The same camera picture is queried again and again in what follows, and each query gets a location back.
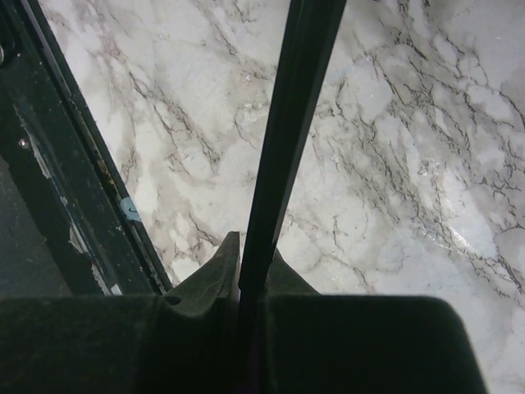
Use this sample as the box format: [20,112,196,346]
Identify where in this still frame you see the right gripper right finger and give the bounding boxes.
[262,256,486,393]

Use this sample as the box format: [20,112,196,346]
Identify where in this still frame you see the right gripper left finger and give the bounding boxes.
[1,232,240,393]

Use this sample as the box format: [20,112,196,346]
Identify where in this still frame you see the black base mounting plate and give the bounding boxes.
[1,1,171,297]

